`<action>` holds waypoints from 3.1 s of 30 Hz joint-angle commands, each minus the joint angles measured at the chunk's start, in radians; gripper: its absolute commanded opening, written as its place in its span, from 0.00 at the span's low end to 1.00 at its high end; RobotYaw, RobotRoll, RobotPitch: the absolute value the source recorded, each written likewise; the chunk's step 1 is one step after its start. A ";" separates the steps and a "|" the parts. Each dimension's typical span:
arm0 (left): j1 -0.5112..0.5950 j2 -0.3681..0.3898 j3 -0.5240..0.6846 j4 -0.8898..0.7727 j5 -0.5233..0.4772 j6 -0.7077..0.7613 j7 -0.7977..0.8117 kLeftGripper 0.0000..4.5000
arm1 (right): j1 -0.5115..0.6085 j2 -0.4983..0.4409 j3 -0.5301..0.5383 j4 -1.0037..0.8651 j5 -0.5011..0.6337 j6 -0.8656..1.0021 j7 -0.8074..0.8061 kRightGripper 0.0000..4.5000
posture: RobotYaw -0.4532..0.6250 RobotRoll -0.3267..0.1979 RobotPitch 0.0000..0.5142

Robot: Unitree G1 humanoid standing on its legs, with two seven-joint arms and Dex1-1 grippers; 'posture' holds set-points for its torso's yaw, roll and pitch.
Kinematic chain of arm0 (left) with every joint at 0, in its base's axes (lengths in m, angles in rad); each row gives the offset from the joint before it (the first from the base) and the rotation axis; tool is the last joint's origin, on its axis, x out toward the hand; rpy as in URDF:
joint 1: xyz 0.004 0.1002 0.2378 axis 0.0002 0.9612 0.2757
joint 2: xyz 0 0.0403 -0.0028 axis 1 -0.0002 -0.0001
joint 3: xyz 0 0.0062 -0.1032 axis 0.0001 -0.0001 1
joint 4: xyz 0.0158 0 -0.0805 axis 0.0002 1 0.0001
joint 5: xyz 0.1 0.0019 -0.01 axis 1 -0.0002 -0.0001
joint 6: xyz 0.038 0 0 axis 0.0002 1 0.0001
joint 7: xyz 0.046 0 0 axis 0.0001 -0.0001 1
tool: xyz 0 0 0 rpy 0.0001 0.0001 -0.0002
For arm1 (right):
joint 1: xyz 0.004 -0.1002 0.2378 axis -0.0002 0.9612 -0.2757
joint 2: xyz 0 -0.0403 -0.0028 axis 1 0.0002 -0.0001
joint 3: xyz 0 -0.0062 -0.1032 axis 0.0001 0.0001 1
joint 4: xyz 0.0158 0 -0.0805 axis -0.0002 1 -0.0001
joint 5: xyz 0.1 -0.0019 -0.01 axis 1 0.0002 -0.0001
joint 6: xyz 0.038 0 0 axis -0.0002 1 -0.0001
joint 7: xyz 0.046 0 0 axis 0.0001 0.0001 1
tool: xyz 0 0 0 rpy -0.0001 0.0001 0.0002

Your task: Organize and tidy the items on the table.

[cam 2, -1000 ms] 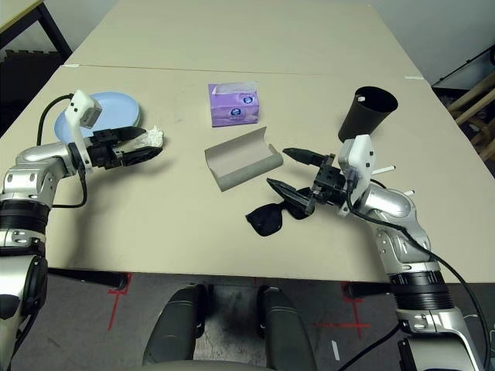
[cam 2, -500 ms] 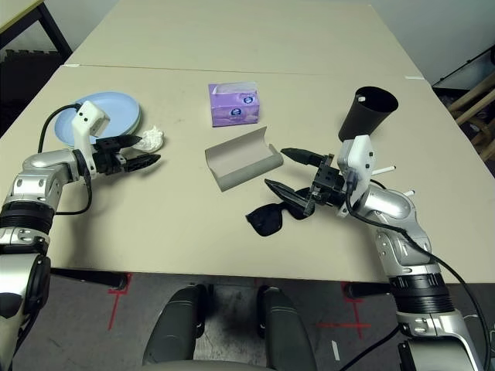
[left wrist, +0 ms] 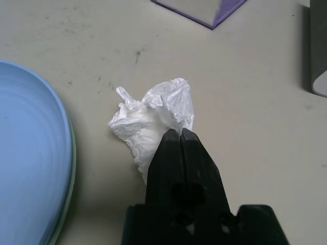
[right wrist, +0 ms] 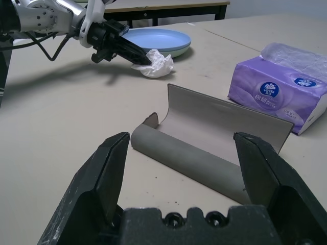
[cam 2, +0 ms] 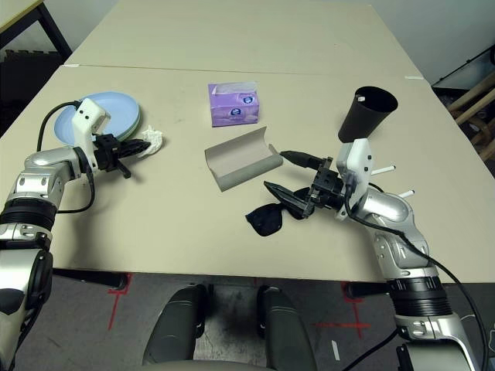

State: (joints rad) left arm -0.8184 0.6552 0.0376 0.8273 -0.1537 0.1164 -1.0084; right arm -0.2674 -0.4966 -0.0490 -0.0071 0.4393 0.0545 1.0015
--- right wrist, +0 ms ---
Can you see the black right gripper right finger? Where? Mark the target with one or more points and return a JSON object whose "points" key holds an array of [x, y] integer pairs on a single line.
{"points": [[281, 183]]}

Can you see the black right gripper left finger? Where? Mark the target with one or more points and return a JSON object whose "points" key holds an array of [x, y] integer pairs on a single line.
{"points": [[84, 199]]}

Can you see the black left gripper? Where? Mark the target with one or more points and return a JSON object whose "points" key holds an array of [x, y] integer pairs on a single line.
{"points": [[102, 38]]}

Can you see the white tissue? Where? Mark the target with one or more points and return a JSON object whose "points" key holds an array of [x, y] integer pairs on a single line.
{"points": [[158, 65]]}

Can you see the blue plastic plate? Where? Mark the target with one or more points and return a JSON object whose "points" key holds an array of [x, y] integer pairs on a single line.
{"points": [[158, 38]]}

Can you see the grey glasses case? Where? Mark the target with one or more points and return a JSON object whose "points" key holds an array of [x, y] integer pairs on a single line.
{"points": [[191, 158]]}

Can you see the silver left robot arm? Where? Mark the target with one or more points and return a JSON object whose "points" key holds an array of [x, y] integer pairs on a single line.
{"points": [[46, 15]]}

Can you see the green plastic plate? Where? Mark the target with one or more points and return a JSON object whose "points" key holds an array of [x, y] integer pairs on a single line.
{"points": [[182, 52]]}

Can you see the yellow-topped black-framed side table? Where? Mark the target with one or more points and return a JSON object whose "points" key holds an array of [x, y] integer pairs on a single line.
{"points": [[178, 6]]}

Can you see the white tape strip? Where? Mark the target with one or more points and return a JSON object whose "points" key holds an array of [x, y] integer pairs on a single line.
{"points": [[191, 24]]}

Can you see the purple tissue pack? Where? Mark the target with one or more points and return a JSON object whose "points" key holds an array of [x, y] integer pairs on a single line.
{"points": [[268, 84]]}

